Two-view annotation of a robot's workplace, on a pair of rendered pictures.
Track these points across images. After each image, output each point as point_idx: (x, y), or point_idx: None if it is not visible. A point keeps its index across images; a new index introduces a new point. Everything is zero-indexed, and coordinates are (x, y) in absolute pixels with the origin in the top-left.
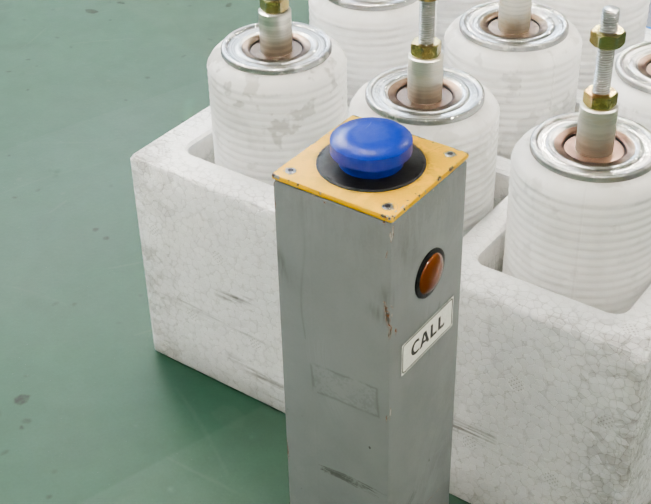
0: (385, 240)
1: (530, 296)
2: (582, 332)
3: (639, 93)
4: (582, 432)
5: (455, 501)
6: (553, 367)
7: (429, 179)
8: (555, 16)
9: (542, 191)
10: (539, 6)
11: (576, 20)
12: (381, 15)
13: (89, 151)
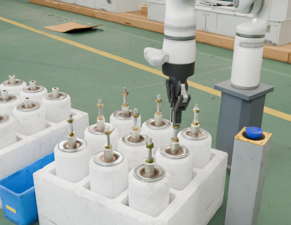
0: (271, 139)
1: (213, 163)
2: (222, 158)
3: (168, 128)
4: (222, 178)
5: (208, 223)
6: (220, 170)
7: None
8: (131, 133)
9: (208, 142)
10: (125, 135)
11: (117, 137)
12: (125, 157)
13: None
